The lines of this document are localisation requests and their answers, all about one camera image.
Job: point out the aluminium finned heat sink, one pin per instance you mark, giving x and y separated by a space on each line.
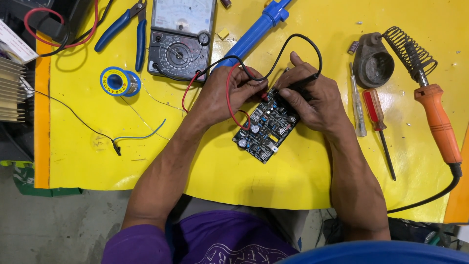
11 91

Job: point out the clear tester screwdriver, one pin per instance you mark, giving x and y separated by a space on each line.
358 106

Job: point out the person's left hand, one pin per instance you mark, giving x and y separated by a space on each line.
220 95

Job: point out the dark cylindrical capacitor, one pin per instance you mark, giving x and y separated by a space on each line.
225 3

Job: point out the blue desoldering pump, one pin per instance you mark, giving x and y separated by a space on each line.
252 35

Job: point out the small yellow component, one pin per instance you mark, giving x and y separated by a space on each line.
223 33

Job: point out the white cardboard box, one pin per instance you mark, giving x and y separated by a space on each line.
14 44

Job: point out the analog multimeter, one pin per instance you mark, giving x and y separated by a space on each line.
172 22

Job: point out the yellow table mat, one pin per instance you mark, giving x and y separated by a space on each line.
293 176

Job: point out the black electronic circuit board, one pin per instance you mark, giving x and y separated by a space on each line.
267 135

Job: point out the blue plastic rim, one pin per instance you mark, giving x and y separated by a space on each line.
366 253

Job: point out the black multimeter probe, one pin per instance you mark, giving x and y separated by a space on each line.
304 81

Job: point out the small purple capacitor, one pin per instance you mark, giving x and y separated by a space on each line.
353 47

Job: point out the black device case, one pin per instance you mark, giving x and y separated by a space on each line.
73 14

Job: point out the metal soldering iron stand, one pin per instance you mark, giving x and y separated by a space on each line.
373 66

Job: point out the person's right hand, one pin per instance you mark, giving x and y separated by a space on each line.
318 102

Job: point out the red multimeter probe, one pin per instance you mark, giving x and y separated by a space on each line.
263 96

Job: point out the green cloth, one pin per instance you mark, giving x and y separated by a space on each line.
25 179

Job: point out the person's purple shirt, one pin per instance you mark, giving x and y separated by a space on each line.
220 238

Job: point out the person's left fingers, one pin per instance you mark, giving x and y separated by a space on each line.
251 82

